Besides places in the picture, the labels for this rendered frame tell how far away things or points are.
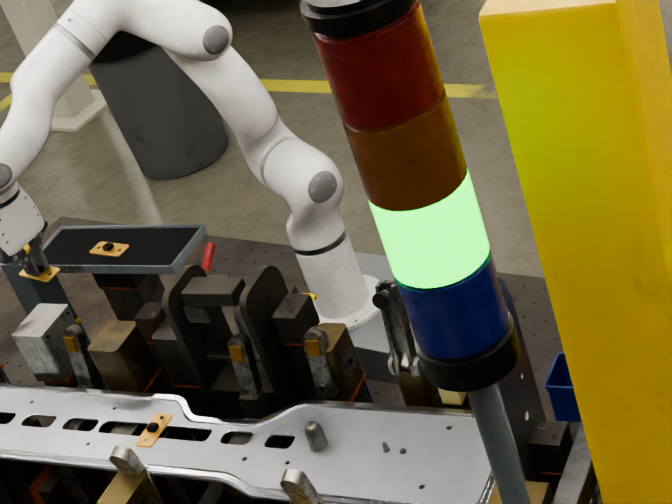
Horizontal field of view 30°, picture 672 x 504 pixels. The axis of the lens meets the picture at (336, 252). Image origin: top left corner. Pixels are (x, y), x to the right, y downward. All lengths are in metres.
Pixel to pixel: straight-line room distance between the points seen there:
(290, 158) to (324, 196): 0.10
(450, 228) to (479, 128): 4.13
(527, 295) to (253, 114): 0.76
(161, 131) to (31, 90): 3.01
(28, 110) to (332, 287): 0.80
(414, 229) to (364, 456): 1.28
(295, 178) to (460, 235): 1.66
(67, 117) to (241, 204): 1.60
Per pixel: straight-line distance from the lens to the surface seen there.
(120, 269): 2.47
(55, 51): 2.25
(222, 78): 2.40
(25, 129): 2.19
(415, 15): 0.75
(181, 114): 5.21
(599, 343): 1.01
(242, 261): 3.23
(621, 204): 0.92
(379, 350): 2.60
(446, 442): 2.03
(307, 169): 2.45
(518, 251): 4.17
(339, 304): 2.68
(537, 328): 2.69
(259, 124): 2.44
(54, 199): 5.63
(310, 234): 2.58
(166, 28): 2.27
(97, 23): 2.26
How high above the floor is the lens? 2.34
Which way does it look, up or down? 32 degrees down
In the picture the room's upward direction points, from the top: 20 degrees counter-clockwise
